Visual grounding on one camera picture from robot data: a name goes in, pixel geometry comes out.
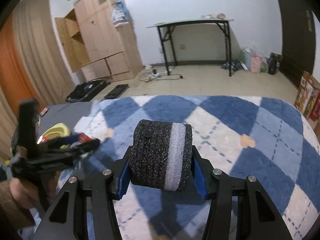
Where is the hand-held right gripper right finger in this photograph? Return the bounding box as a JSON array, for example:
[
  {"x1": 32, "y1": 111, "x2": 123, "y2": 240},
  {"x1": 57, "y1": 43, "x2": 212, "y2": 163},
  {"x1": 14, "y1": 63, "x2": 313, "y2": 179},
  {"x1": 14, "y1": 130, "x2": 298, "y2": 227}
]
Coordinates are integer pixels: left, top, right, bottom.
[{"x1": 191, "y1": 147, "x2": 293, "y2": 240}]

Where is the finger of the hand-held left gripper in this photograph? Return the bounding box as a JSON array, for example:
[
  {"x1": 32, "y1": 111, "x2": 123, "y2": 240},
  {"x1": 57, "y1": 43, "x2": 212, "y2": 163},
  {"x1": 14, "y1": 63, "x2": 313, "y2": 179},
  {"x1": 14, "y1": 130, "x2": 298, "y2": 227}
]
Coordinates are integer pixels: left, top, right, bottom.
[
  {"x1": 62, "y1": 139, "x2": 101, "y2": 157},
  {"x1": 49, "y1": 133, "x2": 84, "y2": 149}
]

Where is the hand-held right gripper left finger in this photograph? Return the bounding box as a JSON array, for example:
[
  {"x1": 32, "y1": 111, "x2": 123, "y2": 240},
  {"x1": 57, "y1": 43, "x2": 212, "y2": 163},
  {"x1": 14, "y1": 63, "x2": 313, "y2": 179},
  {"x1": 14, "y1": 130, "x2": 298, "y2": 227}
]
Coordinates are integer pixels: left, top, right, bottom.
[{"x1": 32, "y1": 145, "x2": 130, "y2": 240}]

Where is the yellow plastic basin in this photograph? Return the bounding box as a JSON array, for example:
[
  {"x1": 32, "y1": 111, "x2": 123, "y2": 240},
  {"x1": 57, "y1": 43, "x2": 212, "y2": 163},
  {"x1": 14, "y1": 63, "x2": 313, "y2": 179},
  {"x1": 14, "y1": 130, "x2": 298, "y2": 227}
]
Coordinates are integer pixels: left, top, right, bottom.
[{"x1": 41, "y1": 123, "x2": 70, "y2": 150}]

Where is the black foam roll white band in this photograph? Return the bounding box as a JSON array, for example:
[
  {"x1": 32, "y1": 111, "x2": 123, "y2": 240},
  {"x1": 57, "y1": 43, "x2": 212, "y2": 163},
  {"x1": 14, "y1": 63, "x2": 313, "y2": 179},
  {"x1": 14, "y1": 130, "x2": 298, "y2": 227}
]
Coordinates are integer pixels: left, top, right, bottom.
[{"x1": 128, "y1": 119, "x2": 193, "y2": 192}]

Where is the person's left forearm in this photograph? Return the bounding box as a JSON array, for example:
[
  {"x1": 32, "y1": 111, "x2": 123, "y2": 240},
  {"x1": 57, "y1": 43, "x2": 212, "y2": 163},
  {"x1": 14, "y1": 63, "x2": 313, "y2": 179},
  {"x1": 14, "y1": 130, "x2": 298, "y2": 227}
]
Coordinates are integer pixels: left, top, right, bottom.
[{"x1": 0, "y1": 180, "x2": 34, "y2": 228}]

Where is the person's left hand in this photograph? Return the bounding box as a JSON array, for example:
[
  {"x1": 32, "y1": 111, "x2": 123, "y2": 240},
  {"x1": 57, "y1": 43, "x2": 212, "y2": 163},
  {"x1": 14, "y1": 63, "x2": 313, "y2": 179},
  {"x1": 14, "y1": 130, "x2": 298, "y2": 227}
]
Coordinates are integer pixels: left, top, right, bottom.
[{"x1": 9, "y1": 177, "x2": 42, "y2": 208}]

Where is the white cloth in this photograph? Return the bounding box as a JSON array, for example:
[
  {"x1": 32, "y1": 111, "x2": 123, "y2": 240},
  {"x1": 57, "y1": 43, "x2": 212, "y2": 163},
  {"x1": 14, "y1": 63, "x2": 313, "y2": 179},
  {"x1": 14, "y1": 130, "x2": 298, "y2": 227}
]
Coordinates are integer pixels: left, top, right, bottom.
[{"x1": 74, "y1": 100, "x2": 105, "y2": 133}]

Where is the grey bed sheet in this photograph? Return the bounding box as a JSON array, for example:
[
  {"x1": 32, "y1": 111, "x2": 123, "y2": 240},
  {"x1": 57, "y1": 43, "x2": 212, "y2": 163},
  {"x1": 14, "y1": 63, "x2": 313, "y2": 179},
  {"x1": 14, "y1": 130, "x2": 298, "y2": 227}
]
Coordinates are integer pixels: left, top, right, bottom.
[{"x1": 37, "y1": 102, "x2": 97, "y2": 130}]

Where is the open black suitcase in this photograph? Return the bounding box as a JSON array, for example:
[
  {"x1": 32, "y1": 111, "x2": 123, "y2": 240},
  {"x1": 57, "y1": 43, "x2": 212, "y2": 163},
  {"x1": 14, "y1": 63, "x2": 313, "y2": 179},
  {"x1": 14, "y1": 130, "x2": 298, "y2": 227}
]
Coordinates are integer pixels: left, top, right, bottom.
[{"x1": 65, "y1": 79, "x2": 111, "y2": 102}]

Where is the blue checkered fleece blanket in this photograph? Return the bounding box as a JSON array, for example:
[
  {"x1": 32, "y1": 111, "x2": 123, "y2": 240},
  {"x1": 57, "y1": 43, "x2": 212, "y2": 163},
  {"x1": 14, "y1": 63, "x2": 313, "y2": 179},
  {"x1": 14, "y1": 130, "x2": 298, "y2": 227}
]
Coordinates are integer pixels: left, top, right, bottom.
[{"x1": 56, "y1": 95, "x2": 320, "y2": 240}]

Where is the black foam tray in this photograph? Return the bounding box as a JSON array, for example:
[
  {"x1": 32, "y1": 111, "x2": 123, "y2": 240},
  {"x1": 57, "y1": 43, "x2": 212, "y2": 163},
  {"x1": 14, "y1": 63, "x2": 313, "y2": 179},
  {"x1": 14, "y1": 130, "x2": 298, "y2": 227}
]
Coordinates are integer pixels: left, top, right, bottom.
[{"x1": 104, "y1": 84, "x2": 129, "y2": 100}]

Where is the orange curtain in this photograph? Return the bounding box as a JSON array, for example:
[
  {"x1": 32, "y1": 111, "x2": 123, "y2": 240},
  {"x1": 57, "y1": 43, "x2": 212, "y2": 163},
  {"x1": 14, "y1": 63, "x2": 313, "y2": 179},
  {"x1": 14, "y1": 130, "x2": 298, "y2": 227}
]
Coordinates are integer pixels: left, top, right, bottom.
[{"x1": 0, "y1": 15, "x2": 48, "y2": 110}]

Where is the beige curtain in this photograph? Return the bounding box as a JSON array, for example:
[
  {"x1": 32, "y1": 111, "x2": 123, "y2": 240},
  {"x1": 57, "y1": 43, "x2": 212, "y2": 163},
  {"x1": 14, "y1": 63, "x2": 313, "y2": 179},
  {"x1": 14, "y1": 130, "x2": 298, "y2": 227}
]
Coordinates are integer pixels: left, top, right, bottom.
[{"x1": 0, "y1": 0, "x2": 83, "y2": 160}]

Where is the wooden wardrobe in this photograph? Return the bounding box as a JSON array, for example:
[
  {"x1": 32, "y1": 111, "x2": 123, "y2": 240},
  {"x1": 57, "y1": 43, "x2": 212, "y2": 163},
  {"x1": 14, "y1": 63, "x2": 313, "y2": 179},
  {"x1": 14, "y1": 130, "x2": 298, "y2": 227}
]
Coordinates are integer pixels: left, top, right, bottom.
[{"x1": 54, "y1": 0, "x2": 143, "y2": 82}]

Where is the plaid cloth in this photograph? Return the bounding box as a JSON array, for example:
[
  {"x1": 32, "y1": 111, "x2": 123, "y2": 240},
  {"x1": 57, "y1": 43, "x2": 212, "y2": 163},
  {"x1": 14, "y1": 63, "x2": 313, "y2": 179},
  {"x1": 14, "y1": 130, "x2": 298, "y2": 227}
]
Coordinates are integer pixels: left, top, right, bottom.
[{"x1": 221, "y1": 59, "x2": 244, "y2": 71}]

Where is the pink gift bag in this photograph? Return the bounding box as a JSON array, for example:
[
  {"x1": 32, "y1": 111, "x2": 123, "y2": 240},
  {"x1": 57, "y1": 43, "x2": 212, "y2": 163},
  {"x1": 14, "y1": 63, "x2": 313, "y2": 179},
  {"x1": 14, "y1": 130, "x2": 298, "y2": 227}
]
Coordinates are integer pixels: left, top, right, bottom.
[{"x1": 250, "y1": 54, "x2": 262, "y2": 73}]

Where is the light blue bag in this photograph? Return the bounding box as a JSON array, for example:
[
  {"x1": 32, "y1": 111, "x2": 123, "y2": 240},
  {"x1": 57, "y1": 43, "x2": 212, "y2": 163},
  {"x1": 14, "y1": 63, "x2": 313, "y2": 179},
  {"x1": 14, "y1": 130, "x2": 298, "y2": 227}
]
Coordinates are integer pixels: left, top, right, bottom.
[{"x1": 240, "y1": 47, "x2": 253, "y2": 68}]

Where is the red fire extinguisher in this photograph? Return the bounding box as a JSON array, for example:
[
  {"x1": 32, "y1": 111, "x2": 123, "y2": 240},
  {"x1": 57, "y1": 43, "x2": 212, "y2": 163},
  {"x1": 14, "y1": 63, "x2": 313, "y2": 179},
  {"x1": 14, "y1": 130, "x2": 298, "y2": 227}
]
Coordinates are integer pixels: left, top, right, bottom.
[{"x1": 309, "y1": 97, "x2": 320, "y2": 122}]

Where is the black bag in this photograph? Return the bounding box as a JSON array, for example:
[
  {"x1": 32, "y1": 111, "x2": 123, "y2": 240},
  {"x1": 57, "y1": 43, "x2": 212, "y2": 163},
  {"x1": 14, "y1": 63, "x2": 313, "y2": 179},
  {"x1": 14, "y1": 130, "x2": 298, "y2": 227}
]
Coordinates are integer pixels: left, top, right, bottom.
[{"x1": 268, "y1": 52, "x2": 282, "y2": 75}]

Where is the white printed hanging bag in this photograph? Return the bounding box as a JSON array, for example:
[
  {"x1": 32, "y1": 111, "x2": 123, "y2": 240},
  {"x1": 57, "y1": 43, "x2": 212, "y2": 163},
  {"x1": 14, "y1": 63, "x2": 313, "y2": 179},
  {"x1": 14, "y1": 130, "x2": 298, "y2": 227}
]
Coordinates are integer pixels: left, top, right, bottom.
[{"x1": 111, "y1": 0, "x2": 130, "y2": 27}]

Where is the printed cardboard box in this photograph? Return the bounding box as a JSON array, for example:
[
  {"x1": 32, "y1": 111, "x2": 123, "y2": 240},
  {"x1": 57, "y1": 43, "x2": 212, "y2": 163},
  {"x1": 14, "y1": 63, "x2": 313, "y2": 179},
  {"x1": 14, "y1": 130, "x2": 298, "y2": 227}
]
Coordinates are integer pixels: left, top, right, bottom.
[{"x1": 294, "y1": 70, "x2": 320, "y2": 117}]

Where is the black folding table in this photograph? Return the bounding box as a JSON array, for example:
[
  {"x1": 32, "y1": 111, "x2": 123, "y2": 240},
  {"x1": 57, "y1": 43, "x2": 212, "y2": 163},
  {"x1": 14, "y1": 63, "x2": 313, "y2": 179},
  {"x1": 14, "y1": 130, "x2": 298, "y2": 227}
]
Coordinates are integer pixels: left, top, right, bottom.
[{"x1": 146, "y1": 18, "x2": 235, "y2": 77}]

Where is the dark brown door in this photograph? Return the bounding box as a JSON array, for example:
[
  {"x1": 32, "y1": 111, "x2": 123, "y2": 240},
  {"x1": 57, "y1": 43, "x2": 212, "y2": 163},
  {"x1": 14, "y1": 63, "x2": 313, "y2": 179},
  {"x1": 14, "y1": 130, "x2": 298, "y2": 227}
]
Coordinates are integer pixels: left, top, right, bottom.
[{"x1": 272, "y1": 0, "x2": 316, "y2": 88}]

